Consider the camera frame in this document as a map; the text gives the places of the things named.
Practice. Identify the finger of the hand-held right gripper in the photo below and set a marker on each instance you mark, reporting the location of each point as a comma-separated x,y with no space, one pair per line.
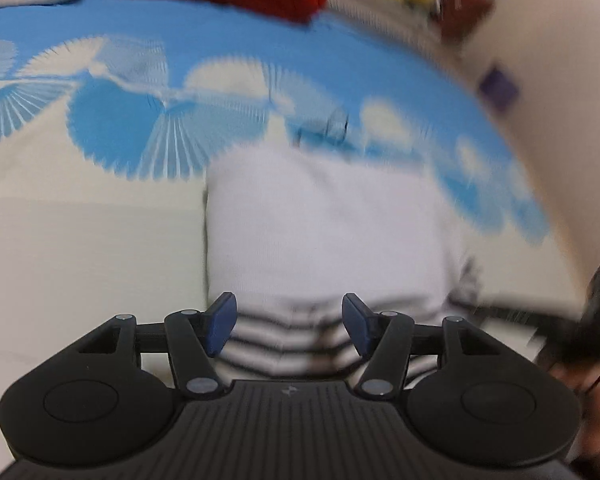
515,314

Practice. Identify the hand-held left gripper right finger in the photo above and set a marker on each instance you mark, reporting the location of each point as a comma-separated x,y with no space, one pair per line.
356,324

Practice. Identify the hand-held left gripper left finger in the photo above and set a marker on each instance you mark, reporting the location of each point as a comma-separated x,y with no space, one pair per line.
222,322

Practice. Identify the black white striped small garment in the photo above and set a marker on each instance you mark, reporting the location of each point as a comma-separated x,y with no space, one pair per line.
320,230

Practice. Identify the purple box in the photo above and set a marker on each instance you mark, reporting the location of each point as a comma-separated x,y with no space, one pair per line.
500,87

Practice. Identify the blue white fan-print bedsheet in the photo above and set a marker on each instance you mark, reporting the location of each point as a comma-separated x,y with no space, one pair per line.
105,125

